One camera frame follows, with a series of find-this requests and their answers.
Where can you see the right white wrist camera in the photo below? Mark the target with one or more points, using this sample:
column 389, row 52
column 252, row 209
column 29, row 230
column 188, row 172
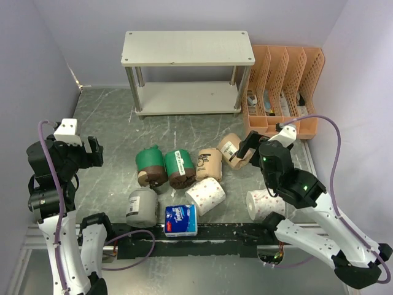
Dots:
column 287, row 134

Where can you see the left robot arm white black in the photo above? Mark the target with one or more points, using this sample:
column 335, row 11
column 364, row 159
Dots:
column 75, row 257

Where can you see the blue Tempo tissue pack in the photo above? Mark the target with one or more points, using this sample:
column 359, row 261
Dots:
column 181, row 221

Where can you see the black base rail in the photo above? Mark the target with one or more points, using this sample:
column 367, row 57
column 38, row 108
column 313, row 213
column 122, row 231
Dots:
column 246, row 240

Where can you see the white dotted paper roll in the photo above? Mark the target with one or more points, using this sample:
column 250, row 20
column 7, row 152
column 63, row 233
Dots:
column 205, row 195
column 260, row 204

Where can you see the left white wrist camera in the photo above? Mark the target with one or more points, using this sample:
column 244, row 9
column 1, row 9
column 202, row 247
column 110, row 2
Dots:
column 67, row 132

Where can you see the white dotted paper roll centre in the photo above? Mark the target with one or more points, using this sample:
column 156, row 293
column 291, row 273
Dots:
column 205, row 195

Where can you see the beige two-tier shelf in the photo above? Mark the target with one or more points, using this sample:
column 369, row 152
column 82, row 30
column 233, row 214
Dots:
column 187, row 49

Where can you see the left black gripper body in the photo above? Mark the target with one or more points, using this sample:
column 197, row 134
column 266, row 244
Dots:
column 77, row 153

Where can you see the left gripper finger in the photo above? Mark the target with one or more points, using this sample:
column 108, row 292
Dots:
column 97, row 155
column 94, row 145

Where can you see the orange plastic file organizer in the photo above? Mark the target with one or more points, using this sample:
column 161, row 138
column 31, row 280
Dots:
column 281, row 87

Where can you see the green brown paper roll labelled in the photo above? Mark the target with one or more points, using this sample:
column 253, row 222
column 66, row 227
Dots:
column 180, row 169

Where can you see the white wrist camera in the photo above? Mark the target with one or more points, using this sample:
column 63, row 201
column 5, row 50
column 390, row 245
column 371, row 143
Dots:
column 287, row 134
column 67, row 132

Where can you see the white dotted paper roll right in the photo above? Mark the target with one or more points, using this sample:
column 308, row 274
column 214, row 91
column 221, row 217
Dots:
column 260, row 204

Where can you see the tan cartoon paper roll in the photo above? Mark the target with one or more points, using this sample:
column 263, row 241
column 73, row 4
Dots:
column 209, row 164

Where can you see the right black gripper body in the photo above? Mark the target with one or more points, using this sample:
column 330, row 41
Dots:
column 255, row 160

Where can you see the grey wrapped paper roll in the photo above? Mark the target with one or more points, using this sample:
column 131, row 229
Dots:
column 142, row 208

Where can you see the green brown paper roll left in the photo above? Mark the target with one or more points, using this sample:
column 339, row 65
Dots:
column 151, row 167

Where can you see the tan barcode paper roll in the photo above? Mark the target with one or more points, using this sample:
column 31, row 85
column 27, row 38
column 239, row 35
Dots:
column 229, row 147

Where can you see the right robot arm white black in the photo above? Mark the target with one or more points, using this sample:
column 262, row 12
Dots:
column 356, row 260

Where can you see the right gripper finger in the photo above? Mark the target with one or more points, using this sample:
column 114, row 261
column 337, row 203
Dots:
column 254, row 139
column 244, row 150

